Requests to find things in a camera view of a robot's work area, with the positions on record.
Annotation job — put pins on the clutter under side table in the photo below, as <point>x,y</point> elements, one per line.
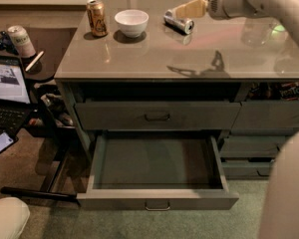
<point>51,109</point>

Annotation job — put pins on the right bottom grey drawer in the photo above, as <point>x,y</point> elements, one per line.
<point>247,170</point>

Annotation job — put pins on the white pen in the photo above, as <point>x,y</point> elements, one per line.
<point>34,61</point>

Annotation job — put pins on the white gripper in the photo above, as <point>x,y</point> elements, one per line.
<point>221,6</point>

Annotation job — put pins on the right middle grey drawer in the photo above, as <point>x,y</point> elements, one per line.
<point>251,146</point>

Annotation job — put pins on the black side table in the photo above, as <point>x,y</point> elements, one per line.
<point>54,43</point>

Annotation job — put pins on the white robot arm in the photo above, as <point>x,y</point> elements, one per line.
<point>280,214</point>

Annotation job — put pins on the white rounded object bottom left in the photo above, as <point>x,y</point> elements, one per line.
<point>14,215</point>

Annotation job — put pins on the open laptop computer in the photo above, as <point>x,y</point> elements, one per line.
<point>15,104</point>

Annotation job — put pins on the open middle grey drawer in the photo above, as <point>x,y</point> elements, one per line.
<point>157,172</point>

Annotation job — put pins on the white ceramic bowl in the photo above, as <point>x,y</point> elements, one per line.
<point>132,23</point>

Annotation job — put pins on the gold beverage can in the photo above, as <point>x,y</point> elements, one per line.
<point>97,18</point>

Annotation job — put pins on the silver redbull can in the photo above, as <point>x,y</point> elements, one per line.
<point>184,25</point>

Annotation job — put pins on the right top grey drawer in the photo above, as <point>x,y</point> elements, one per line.
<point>268,115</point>

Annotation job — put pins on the white pink beverage can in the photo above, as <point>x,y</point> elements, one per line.
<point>21,41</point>

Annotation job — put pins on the snack packages in shelf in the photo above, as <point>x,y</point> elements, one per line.
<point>274,91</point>

